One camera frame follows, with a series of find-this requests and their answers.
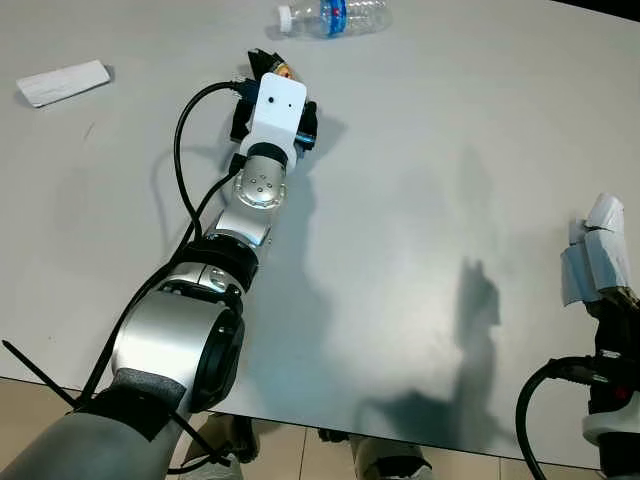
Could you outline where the grey robot leg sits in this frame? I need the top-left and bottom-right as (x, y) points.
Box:
(185, 415), (261, 471)
(318, 428), (436, 480)

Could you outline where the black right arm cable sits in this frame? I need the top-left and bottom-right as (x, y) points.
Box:
(515, 357), (606, 480)

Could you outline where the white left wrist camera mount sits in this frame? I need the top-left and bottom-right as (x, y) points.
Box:
(245, 72), (309, 153)

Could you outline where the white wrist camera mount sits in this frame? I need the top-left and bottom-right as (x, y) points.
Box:
(583, 388), (640, 448)
(245, 72), (309, 153)

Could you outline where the white paper sheet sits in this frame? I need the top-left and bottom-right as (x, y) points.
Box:
(15, 60), (113, 109)

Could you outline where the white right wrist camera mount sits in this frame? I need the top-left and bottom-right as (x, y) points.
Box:
(583, 388), (640, 448)

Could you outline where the grey left robot leg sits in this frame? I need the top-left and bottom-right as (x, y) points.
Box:
(185, 415), (261, 471)

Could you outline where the clear plastic bottle blue label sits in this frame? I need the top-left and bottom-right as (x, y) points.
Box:
(277, 0), (391, 39)

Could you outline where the dark colourful snack wrapper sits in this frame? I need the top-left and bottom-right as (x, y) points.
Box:
(247, 47), (294, 81)

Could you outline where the grey right robot leg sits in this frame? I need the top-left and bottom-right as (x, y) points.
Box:
(318, 428), (436, 480)

